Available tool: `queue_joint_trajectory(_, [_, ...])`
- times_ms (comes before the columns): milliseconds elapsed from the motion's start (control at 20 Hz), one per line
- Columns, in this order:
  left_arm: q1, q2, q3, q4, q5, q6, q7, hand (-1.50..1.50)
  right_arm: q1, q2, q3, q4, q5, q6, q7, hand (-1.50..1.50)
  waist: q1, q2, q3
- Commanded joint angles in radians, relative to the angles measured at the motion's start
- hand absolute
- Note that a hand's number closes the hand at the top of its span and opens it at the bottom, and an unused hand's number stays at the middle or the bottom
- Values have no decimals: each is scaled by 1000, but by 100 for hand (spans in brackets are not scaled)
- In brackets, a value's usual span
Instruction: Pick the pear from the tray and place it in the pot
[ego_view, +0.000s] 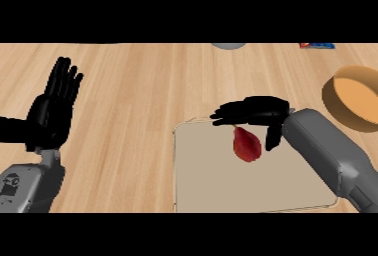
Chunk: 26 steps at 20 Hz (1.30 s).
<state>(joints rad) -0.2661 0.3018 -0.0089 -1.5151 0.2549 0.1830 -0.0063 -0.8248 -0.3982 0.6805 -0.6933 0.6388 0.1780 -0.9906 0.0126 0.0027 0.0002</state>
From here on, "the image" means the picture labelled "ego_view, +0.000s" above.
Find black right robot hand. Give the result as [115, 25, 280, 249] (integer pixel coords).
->
[208, 95, 292, 152]

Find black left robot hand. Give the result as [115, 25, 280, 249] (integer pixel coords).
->
[0, 56, 85, 153]

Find orange pot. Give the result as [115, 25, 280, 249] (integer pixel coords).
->
[320, 65, 378, 134]

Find beige square tray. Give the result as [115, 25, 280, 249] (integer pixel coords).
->
[172, 117, 339, 214]

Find grey round object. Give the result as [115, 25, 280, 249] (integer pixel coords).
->
[211, 42, 248, 51]

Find blue and red packet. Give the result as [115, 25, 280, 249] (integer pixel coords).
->
[298, 42, 336, 50]

